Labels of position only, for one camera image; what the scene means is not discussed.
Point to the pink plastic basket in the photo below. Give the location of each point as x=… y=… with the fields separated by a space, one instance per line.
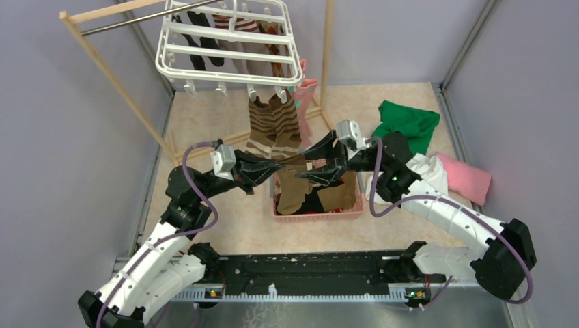
x=343 y=214

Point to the plain tan brown sock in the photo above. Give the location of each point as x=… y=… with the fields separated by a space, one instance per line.
x=293 y=189

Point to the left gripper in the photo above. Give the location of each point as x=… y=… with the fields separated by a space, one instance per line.
x=257 y=169

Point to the white cloth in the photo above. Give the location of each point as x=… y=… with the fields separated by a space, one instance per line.
x=421 y=175

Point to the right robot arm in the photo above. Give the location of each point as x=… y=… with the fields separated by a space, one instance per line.
x=497 y=255

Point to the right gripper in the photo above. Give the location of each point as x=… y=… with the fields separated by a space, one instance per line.
x=323 y=149

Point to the white plastic clip hanger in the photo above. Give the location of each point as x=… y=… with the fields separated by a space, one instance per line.
x=188 y=47

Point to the brown striped sock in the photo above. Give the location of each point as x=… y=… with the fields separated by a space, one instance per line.
x=287 y=128
x=262 y=133

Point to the orange brown argyle sock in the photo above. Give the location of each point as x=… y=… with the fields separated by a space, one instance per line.
x=278 y=69

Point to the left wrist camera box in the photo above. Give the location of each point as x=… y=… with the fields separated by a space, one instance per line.
x=223 y=161

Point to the pink cloth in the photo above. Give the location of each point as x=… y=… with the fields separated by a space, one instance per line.
x=470 y=182

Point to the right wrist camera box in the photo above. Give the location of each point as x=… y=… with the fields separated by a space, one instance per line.
x=349 y=134

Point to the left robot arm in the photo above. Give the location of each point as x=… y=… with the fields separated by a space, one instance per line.
x=148 y=281

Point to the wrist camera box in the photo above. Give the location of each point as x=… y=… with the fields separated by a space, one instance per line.
x=349 y=134
x=223 y=161

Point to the pile of socks in basket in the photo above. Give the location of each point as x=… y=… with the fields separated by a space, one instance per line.
x=339 y=195

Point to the pink sock with teal spots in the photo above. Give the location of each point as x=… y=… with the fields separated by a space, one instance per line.
x=303 y=67

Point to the wooden clothes rack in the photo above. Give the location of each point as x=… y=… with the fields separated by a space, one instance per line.
x=71 y=23

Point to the green shirt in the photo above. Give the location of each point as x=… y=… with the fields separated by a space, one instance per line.
x=416 y=125

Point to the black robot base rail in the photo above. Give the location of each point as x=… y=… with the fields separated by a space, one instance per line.
x=327 y=277

